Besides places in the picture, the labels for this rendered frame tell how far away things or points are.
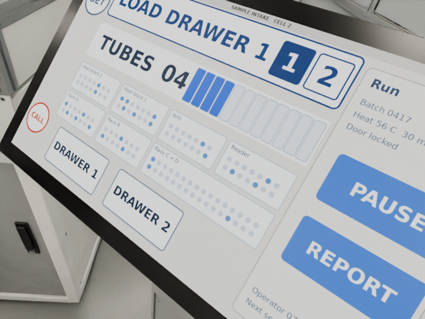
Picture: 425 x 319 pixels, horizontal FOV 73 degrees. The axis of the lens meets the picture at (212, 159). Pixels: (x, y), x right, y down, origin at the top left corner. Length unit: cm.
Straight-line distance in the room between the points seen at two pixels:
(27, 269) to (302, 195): 103
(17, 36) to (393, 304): 68
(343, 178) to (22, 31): 62
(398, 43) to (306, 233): 18
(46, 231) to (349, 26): 86
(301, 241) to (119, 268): 122
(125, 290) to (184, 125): 114
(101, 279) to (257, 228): 119
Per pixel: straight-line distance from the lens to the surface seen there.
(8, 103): 66
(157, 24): 37
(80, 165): 37
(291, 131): 27
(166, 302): 67
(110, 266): 144
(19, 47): 69
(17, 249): 108
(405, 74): 29
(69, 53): 43
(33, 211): 89
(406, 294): 28
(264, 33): 31
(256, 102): 28
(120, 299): 137
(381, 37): 30
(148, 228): 31
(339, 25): 30
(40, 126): 43
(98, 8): 43
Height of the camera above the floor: 125
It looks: 40 degrees down
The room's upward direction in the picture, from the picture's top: 11 degrees clockwise
